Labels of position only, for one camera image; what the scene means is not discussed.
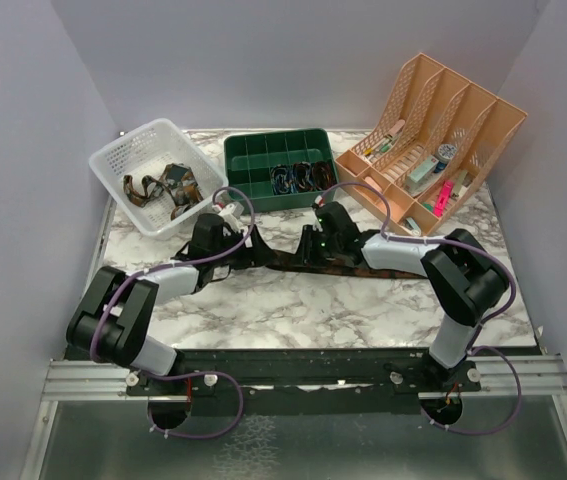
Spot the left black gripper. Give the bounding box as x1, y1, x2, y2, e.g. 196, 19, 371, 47
210, 223, 277, 270

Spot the blue rolled tie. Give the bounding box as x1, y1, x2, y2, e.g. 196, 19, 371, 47
270, 165, 294, 195

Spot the green compartment tray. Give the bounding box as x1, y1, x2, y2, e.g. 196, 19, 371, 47
224, 128, 338, 213

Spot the brown rolled tie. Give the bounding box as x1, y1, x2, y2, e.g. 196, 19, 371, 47
311, 161, 337, 191

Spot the white plastic basket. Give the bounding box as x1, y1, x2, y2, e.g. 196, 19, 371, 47
89, 118, 228, 240

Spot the white small stapler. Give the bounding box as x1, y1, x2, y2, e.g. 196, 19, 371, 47
403, 216, 422, 237

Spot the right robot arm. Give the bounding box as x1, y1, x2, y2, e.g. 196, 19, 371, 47
297, 200, 514, 391

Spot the pink highlighter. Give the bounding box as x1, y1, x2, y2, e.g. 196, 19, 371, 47
433, 180, 454, 217

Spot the black mounting rail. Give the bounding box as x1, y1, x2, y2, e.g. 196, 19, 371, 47
62, 344, 494, 416

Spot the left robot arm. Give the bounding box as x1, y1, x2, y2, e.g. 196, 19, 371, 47
66, 213, 276, 395

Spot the pink eraser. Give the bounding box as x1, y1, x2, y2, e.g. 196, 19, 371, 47
364, 176, 383, 193

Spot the round tape tin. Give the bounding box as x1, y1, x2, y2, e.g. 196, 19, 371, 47
434, 143, 457, 173

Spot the dark orange rolled tie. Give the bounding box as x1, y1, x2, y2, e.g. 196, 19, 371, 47
291, 162, 315, 193

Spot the teal white box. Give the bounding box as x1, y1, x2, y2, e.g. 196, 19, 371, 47
404, 155, 438, 194

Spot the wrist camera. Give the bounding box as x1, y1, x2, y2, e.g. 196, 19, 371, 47
213, 202, 244, 233
312, 195, 326, 211

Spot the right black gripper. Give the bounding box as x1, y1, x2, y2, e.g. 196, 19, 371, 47
290, 224, 342, 268

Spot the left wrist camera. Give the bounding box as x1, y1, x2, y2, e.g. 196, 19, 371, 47
213, 202, 244, 233

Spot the brown red patterned tie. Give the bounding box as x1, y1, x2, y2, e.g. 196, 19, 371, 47
266, 250, 426, 280

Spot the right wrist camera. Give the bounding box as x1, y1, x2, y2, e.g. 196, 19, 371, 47
312, 195, 326, 211

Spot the brown ties pile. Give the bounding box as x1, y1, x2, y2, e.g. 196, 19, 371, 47
122, 163, 203, 220

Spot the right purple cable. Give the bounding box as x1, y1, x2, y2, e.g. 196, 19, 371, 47
317, 180, 522, 435

